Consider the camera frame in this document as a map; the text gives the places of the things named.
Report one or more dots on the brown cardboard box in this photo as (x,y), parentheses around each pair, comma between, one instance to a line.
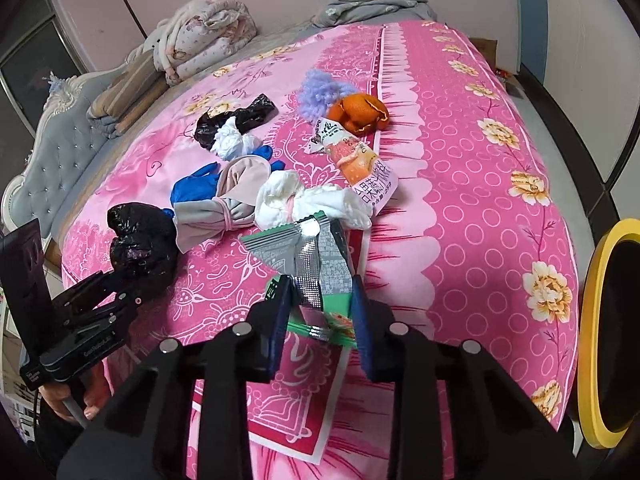
(487,50)

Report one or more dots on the orange snack wrapper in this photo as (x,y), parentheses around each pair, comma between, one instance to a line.
(357,160)

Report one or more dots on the white sock at edge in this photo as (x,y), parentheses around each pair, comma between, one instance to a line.
(230,142)

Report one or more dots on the blue rubber glove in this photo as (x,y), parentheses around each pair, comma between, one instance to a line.
(192,182)

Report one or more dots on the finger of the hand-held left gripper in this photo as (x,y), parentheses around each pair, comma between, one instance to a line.
(110,312)
(85,290)

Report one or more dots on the grey tufted bed headboard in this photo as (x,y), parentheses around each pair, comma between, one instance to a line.
(50,160)

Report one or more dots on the lavender sock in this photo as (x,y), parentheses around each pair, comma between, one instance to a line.
(317,92)

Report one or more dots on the yellow trash bin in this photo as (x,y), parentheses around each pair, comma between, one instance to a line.
(595,310)

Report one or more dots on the small black plastic bag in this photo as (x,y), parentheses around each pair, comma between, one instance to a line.
(245,115)

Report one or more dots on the socks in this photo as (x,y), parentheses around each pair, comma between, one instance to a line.
(140,250)

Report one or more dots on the white wardrobe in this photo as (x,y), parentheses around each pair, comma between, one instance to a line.
(590,60)

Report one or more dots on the beige cloth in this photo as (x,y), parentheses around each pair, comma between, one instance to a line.
(245,175)

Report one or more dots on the grey floral crumpled blanket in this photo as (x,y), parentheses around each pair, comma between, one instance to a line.
(370,5)

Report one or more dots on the large white tissue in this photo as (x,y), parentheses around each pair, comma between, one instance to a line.
(280,200)

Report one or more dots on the person's left hand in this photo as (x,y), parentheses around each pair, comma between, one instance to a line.
(95,407)

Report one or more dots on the green snack wrapper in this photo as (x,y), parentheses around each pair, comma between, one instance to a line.
(320,260)

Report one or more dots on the grey cloth with pink band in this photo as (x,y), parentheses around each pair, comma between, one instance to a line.
(205,220)

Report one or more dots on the orange sock ball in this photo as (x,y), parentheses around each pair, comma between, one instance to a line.
(357,112)

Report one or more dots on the dark glass door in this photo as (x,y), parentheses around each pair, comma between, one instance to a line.
(35,55)

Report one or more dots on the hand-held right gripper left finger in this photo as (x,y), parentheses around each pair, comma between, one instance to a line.
(277,332)

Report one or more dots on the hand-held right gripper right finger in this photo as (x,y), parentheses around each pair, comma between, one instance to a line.
(362,332)

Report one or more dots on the folded striped blankets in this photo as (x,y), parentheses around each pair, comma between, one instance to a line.
(130,95)

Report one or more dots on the pink floral blanket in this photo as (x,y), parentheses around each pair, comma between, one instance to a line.
(450,185)

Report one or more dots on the folded floral quilt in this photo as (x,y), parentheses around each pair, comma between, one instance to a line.
(200,35)

